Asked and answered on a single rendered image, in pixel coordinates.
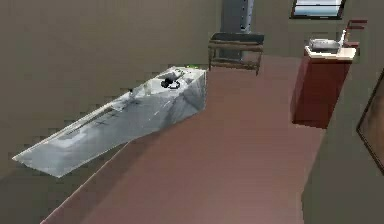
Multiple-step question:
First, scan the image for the silver metal counter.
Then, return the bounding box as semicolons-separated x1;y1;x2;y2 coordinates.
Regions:
12;66;207;179

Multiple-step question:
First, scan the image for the dark wooden bench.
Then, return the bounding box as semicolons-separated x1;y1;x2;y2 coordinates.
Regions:
207;31;265;76

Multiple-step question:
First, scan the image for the grey door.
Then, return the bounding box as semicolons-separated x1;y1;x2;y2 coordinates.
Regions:
219;0;256;61

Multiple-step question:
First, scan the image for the red cabinet with pale top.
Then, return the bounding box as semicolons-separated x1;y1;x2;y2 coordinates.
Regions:
291;45;357;130

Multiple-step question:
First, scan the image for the grey toaster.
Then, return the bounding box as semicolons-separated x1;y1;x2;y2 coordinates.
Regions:
308;38;342;54

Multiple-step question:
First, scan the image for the window with dark frame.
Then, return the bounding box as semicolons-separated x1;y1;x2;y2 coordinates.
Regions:
290;0;347;20

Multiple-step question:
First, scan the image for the dark framed wall picture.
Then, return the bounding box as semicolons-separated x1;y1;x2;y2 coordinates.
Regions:
355;68;384;175

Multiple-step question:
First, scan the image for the red wall shelf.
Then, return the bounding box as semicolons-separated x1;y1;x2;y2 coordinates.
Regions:
343;19;368;48

